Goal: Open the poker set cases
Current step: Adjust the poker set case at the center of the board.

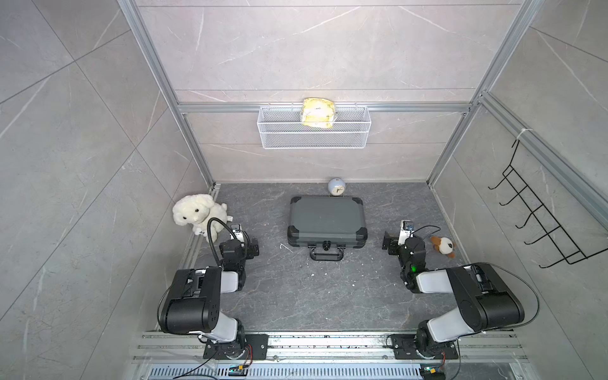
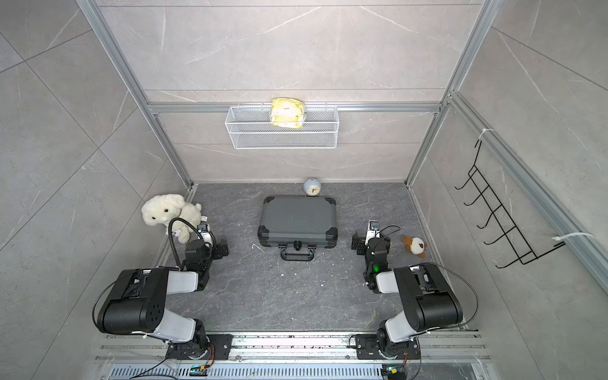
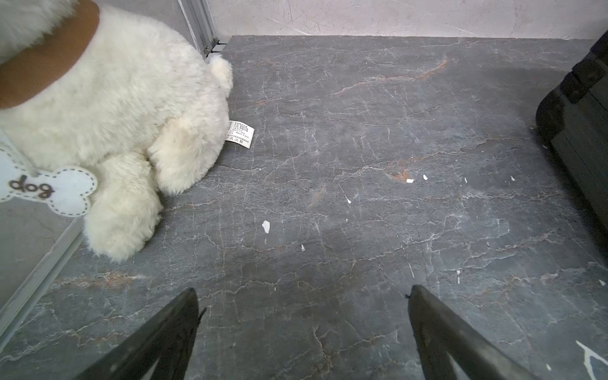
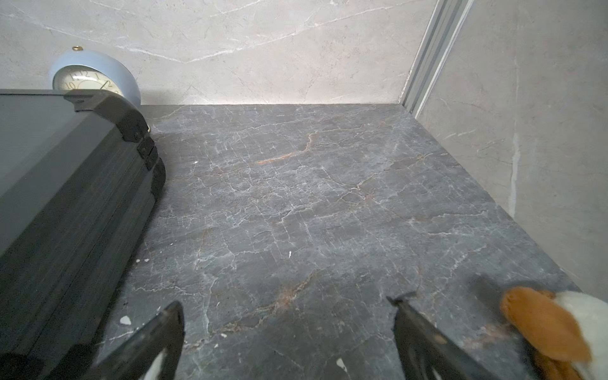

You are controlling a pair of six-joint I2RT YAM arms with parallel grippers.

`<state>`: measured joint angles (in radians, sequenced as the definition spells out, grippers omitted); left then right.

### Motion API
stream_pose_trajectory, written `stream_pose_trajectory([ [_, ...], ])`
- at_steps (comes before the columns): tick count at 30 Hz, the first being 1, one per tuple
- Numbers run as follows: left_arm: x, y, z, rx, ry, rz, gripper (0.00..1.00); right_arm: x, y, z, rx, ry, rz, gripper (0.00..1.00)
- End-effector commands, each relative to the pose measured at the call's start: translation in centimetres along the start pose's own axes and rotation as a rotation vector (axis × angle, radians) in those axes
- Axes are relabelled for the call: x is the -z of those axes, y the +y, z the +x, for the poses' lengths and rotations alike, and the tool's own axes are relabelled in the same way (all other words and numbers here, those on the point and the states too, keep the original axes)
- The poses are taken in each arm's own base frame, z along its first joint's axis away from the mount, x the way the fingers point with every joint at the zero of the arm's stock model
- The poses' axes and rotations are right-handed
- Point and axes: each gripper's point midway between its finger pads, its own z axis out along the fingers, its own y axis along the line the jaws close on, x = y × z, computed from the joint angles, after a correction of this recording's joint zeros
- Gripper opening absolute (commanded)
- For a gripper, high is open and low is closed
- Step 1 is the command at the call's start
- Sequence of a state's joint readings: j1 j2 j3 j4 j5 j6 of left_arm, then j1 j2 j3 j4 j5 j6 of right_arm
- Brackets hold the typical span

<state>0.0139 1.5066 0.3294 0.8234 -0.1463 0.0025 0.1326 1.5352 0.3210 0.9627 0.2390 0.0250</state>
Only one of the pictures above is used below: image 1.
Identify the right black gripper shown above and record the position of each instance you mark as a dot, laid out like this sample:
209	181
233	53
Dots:
393	244

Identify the small grey globe ball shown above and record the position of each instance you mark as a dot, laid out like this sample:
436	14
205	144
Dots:
336	187

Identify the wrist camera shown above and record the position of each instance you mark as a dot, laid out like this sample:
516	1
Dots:
406	231
238	232

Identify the grey poker set case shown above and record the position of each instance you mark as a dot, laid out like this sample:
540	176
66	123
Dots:
327	225

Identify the white plush dog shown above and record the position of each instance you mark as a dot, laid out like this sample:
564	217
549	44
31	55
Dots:
197	210

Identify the yellow packet in basket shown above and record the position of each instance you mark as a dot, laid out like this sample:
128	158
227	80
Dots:
318	113

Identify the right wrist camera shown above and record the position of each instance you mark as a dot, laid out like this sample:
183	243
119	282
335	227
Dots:
406	231

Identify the aluminium mounting rail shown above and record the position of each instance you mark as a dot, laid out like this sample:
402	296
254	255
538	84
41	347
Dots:
334	347

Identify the small brown white plush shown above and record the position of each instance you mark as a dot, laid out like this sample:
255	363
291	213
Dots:
443	245

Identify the white wire mesh basket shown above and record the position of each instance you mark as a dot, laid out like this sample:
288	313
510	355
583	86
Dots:
283	128

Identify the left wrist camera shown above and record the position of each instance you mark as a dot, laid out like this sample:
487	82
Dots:
238	232

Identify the black wire hook rack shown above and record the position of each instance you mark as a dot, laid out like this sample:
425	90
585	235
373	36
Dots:
568	250

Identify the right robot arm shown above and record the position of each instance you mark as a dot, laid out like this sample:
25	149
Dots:
484	302

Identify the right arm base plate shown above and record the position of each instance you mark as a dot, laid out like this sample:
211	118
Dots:
410	346

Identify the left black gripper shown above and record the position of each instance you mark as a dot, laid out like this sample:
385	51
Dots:
251	250

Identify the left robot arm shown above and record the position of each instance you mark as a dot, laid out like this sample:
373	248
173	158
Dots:
191	304

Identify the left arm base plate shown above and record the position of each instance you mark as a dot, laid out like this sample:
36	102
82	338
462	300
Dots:
250	346

